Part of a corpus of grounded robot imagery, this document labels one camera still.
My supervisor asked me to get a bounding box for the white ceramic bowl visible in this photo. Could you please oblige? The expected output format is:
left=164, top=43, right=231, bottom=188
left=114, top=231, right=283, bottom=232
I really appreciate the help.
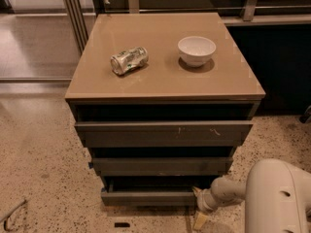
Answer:
left=178, top=36, right=217, bottom=67

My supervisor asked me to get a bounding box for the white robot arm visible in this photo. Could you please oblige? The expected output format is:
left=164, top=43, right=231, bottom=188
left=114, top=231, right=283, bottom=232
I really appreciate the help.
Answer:
left=193, top=159, right=311, bottom=233

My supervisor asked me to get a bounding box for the black tape floor marker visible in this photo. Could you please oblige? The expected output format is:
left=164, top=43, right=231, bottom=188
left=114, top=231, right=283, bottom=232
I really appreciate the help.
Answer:
left=115, top=222, right=130, bottom=228

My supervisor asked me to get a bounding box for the grey bottom drawer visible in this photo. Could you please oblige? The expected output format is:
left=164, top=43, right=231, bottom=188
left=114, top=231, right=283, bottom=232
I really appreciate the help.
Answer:
left=101, top=183, right=195, bottom=207

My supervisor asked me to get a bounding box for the grey drawer cabinet beige top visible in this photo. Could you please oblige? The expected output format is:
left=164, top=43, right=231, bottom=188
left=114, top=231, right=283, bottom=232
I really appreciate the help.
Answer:
left=64, top=12, right=266, bottom=202

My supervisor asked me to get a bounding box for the metal frame rails left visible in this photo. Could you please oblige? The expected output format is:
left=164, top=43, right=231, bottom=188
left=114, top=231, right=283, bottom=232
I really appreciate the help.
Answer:
left=0, top=0, right=88, bottom=83

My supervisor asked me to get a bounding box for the grey middle drawer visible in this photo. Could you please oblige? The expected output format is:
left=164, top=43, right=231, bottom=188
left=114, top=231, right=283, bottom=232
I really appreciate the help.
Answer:
left=89, top=157, right=232, bottom=177

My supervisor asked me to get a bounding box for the crushed silver green can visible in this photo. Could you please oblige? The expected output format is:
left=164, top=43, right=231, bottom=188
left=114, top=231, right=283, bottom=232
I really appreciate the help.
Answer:
left=111, top=47, right=149, bottom=76

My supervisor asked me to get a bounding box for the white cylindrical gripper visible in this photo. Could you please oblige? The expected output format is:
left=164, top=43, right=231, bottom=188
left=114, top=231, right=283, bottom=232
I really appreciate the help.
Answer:
left=192, top=186, right=214, bottom=231

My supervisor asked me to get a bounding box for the grey drawer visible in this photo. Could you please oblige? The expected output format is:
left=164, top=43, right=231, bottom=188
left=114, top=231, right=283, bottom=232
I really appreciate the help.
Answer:
left=101, top=183, right=195, bottom=207
left=89, top=157, right=232, bottom=177
left=75, top=120, right=252, bottom=148

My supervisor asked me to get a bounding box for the grey top drawer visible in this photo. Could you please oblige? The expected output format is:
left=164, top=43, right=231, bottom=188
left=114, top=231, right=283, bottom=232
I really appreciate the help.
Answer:
left=75, top=120, right=252, bottom=148

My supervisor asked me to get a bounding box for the black caster wheel right edge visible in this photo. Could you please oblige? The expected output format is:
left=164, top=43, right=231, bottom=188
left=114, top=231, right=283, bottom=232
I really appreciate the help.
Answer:
left=299, top=105, right=311, bottom=123

